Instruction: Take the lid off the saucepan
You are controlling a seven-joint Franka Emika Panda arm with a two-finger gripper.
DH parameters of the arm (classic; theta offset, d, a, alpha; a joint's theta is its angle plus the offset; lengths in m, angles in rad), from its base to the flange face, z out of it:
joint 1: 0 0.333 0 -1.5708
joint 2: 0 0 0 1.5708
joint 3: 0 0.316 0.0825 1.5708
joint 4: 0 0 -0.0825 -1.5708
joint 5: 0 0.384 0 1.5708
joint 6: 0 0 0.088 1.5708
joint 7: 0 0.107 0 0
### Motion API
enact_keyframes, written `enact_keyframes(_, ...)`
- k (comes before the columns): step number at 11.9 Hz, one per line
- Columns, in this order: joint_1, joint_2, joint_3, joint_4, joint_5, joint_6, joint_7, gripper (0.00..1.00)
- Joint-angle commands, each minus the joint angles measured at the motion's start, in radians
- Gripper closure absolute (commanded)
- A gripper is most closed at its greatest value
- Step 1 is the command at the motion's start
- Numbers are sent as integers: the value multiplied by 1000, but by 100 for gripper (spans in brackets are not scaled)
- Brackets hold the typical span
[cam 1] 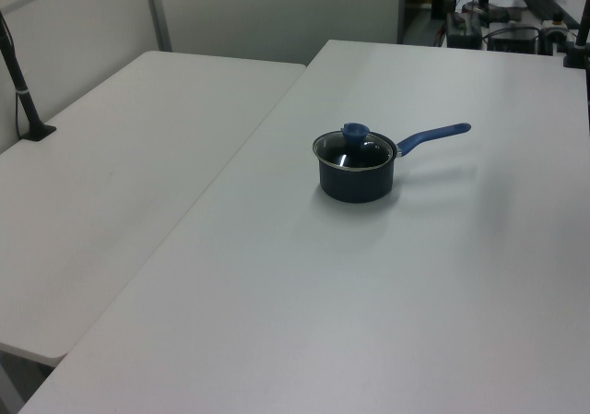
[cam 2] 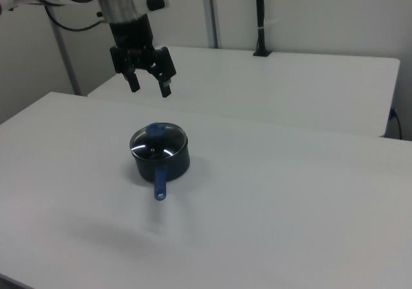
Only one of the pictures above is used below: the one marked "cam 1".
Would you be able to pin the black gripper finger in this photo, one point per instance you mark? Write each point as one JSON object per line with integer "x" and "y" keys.
{"x": 436, "y": 3}
{"x": 450, "y": 7}

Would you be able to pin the glass lid with blue knob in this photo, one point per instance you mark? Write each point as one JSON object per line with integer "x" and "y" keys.
{"x": 355, "y": 152}

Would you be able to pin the black box with green light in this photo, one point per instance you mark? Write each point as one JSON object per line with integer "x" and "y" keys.
{"x": 463, "y": 33}

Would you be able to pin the black keyboard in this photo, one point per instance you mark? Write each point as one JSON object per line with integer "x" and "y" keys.
{"x": 546, "y": 4}

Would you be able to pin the white device with black knob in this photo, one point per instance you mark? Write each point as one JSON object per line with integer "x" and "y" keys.
{"x": 554, "y": 31}

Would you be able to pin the black pole with table clamp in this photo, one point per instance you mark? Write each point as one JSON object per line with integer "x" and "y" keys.
{"x": 578, "y": 45}

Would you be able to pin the grey metal partition post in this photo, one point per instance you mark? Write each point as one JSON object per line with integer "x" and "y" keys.
{"x": 159, "y": 13}

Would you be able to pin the black camera stand with base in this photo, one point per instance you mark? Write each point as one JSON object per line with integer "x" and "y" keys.
{"x": 20, "y": 86}

